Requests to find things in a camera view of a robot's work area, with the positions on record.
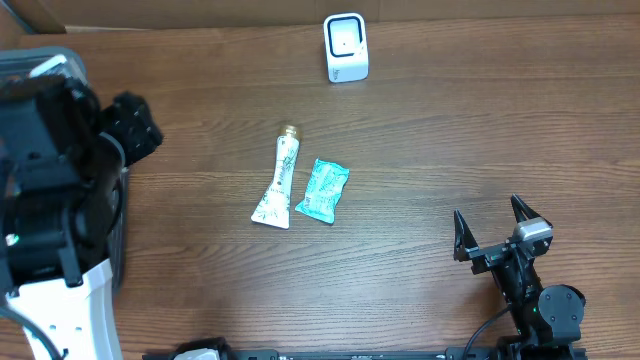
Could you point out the teal snack packet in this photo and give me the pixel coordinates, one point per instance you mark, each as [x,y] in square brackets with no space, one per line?
[323,191]

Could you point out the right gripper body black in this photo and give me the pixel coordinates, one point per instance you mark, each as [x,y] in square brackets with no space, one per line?
[490,258]

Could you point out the grey plastic basket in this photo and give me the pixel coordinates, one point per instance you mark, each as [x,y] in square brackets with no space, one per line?
[19,63]

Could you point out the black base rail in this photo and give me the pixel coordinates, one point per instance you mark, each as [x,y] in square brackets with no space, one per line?
[218,348]

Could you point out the white barcode scanner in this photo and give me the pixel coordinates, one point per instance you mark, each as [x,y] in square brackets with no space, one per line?
[346,47]

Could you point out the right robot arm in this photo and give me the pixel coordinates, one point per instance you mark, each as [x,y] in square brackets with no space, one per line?
[547,319]

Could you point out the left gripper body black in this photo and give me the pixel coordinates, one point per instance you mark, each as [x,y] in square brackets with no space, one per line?
[132,126]

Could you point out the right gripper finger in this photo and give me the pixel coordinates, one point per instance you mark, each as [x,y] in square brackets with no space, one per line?
[522,211]
[464,241]

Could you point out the white Pantene tube gold cap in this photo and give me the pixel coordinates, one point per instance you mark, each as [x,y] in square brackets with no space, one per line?
[274,206]

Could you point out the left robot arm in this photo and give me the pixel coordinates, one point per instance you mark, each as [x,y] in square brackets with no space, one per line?
[63,157]

